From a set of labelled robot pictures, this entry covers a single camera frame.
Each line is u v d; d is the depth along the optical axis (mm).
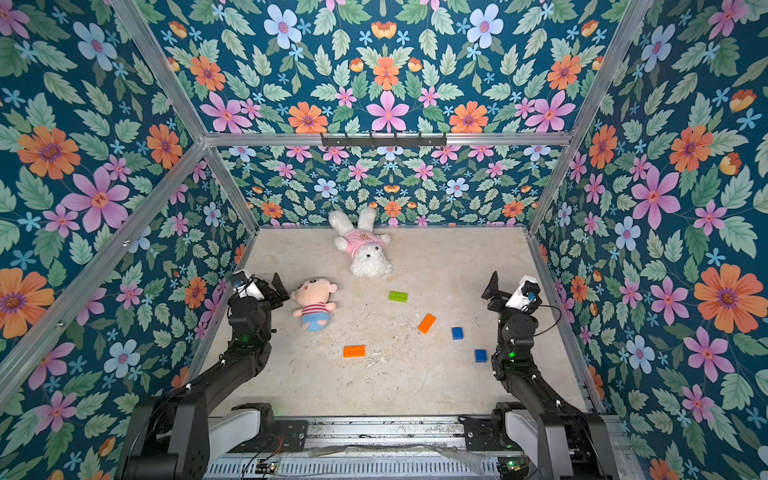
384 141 930
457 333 897
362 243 1045
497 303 723
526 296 662
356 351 869
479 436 735
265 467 718
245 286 698
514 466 715
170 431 452
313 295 910
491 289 746
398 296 990
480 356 855
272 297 765
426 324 929
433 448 723
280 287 789
